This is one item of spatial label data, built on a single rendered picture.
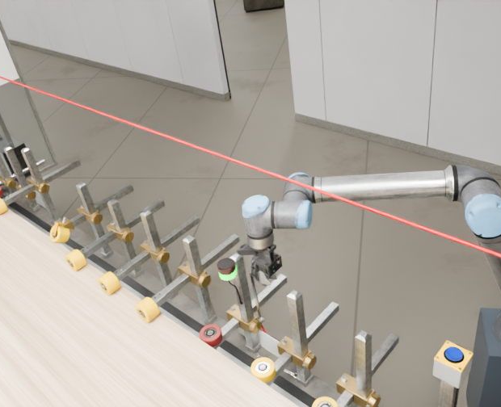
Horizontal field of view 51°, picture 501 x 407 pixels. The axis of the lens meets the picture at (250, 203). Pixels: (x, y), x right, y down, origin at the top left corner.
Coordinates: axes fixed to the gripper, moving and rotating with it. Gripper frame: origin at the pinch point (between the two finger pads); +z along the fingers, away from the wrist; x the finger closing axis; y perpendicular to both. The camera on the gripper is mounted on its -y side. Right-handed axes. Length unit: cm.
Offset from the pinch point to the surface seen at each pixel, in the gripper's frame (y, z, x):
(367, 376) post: 48.6, 6.1, -8.7
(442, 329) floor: 28, 101, 99
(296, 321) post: 23.1, -2.7, -9.6
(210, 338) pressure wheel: -5.0, 10.2, -24.9
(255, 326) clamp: 1.3, 14.9, -8.7
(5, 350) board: -65, 11, -74
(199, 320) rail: -31.1, 30.8, -10.8
